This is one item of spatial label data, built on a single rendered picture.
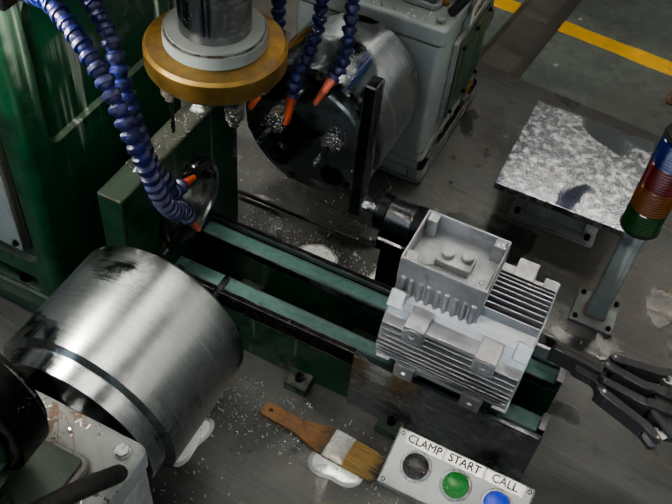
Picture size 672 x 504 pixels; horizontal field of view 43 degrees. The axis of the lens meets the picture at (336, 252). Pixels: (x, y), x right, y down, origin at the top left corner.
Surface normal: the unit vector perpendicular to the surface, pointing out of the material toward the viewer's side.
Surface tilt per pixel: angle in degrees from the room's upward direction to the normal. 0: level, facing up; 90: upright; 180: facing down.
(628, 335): 0
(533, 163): 0
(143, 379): 39
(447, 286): 90
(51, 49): 90
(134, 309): 13
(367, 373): 90
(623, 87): 0
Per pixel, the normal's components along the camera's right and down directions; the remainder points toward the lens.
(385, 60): 0.58, -0.31
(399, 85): 0.80, -0.02
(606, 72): 0.08, -0.65
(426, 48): -0.44, 0.65
